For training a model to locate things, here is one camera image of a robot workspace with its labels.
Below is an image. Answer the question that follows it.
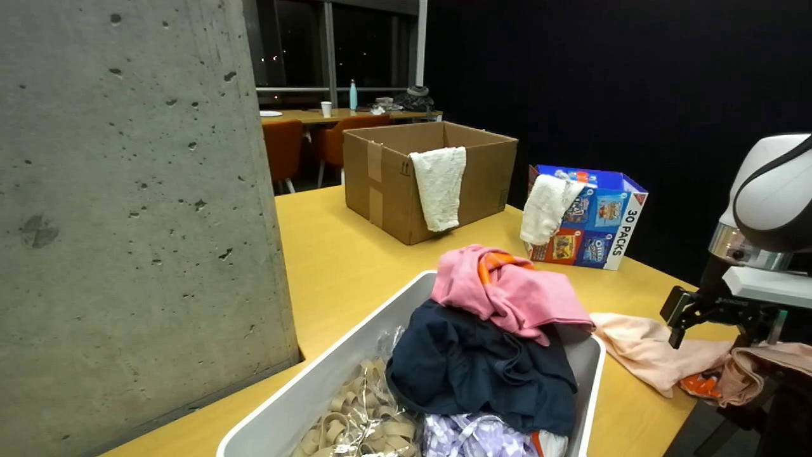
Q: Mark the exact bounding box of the white orange cloth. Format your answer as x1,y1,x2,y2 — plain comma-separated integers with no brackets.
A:
527,427,573,457

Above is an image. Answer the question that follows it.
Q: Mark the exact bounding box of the navy blue cloth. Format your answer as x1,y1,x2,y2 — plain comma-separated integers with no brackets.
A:
385,298,582,440

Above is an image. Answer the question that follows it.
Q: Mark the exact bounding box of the blue snack carton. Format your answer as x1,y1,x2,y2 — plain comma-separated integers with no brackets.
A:
527,163,650,271

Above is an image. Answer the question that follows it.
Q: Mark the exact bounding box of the white towel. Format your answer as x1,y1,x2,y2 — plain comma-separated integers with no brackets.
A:
518,174,589,248
409,146,469,236

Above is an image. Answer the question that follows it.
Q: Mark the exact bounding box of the brown cardboard box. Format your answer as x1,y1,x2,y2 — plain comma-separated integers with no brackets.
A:
341,120,520,248

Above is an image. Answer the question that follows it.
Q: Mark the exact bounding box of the heap of clothes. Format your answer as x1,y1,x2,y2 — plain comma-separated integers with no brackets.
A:
367,83,436,115

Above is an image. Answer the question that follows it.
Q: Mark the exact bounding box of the bag of beige pieces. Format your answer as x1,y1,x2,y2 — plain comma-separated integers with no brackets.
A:
289,354,426,457

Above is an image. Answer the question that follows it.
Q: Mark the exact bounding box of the grey wrist camera bar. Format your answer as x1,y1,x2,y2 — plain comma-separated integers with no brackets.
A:
720,265,812,312

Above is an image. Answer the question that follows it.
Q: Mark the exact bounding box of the pink shirt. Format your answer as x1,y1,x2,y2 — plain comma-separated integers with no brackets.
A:
430,243,596,351

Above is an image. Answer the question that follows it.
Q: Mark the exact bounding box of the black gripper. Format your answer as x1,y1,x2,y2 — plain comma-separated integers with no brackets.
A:
660,281,801,351

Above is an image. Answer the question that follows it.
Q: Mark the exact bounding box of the long wooden desk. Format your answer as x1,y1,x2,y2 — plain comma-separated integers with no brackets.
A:
256,106,442,130

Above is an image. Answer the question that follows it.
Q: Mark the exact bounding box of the white plastic basket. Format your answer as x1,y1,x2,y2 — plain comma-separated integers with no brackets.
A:
213,267,608,457

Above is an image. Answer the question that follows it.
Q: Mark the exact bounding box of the purple checked cloth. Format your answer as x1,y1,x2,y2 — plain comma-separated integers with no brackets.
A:
418,412,541,457

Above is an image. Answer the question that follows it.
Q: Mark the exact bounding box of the orange chair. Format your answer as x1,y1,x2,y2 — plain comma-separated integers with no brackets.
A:
261,120,305,195
315,115,394,187

